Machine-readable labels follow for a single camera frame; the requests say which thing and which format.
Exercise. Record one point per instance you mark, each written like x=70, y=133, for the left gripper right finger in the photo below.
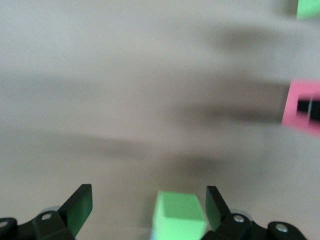
x=232, y=227

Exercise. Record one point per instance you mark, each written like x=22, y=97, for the brown paper table cover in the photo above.
x=100, y=75

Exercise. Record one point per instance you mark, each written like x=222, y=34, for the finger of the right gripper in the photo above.
x=303, y=107

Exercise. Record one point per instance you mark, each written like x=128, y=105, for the green foam cube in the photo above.
x=180, y=215
x=308, y=8

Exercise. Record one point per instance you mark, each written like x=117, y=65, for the red foam cube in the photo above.
x=292, y=120

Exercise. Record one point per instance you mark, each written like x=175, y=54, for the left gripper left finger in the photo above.
x=62, y=222

